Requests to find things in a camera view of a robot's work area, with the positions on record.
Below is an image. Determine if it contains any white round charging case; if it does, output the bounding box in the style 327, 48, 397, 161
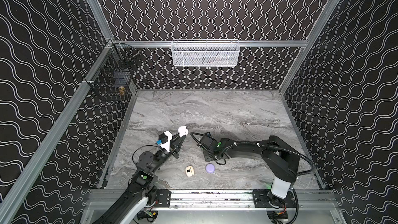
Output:
178, 125, 189, 137

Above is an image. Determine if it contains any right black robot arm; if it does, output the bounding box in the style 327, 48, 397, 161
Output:
191, 132, 316, 199

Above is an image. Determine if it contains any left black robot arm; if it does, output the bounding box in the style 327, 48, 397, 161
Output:
94, 126, 189, 224

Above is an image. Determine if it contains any purple round charging case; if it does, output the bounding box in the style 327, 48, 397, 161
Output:
205, 163, 216, 174

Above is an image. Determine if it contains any beige charging case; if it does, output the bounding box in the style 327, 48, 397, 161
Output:
185, 166, 195, 177

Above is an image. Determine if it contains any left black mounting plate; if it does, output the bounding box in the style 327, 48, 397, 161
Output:
146, 189, 172, 208

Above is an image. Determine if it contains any black mounting plate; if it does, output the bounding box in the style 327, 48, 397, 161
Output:
252, 189, 297, 210
146, 189, 172, 208

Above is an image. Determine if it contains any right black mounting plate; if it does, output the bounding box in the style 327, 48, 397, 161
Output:
252, 189, 297, 210

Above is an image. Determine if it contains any small brass object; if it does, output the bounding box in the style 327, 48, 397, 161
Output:
119, 86, 125, 96

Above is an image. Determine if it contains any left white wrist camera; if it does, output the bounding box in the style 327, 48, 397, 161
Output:
156, 131, 173, 152

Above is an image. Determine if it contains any white wire mesh basket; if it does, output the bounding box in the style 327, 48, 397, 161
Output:
171, 39, 240, 67

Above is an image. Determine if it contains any black wire basket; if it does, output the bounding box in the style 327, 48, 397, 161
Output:
86, 43, 142, 103

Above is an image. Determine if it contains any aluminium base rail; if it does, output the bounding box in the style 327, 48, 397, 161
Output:
83, 189, 338, 212

